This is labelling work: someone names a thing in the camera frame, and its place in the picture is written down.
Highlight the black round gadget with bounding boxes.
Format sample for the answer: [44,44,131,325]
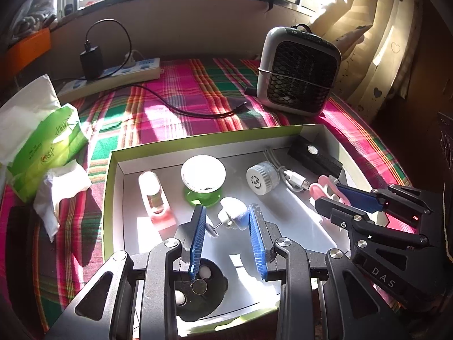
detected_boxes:
[174,258,228,322]

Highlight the white round cap device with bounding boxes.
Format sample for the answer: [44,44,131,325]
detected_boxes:
[246,161,279,196]

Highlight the green white round lamp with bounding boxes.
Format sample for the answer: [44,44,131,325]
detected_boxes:
[180,154,227,207]

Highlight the green white cardboard box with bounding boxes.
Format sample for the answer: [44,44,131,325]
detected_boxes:
[102,124,359,339]

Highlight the cream heart curtain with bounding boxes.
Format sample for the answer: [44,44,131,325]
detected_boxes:
[309,0,422,123]

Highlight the black rectangular power bank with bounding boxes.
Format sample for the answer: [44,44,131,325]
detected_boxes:
[288,136,343,179]

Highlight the green tissue pack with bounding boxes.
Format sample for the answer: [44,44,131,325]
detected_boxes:
[1,75,87,203]

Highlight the black charger adapter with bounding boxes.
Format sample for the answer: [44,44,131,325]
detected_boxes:
[80,40,104,81]

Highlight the white USB cable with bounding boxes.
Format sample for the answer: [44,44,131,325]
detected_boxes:
[263,147,312,194]

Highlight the crumpled white tissue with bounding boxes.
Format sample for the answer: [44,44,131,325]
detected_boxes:
[33,160,91,243]

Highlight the grey mini heater fan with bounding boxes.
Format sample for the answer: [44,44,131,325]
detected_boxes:
[257,26,342,117]

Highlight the black charger cable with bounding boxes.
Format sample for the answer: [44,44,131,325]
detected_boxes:
[52,18,249,118]

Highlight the orange box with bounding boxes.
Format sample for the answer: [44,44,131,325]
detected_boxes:
[1,28,52,82]

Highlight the white mushroom night light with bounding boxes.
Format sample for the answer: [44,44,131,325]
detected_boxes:
[205,197,249,238]

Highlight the plaid bed sheet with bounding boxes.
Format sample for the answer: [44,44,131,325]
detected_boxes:
[0,56,415,340]

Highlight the white plastic bags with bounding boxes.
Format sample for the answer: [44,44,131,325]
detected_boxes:
[8,0,57,40]

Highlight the white power strip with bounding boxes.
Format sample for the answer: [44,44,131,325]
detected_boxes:
[57,58,161,104]

